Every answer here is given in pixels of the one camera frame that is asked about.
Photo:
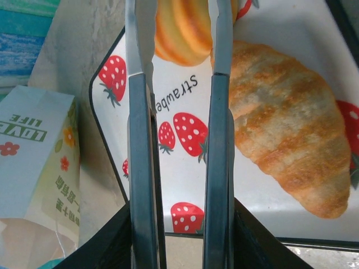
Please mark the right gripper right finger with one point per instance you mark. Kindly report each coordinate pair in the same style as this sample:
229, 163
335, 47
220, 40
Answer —
218, 168

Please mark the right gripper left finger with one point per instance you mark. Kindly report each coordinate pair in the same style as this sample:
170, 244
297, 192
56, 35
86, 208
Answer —
141, 168

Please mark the fake brown croissant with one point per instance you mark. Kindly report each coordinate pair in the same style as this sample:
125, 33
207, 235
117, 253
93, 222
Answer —
289, 126

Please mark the white printed paper bag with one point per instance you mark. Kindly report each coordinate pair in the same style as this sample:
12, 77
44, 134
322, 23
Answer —
28, 168

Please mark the fake ridged yellow bun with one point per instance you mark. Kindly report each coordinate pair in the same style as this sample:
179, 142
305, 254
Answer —
182, 30

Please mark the white strawberry print tray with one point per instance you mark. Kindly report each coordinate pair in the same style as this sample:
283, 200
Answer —
182, 182

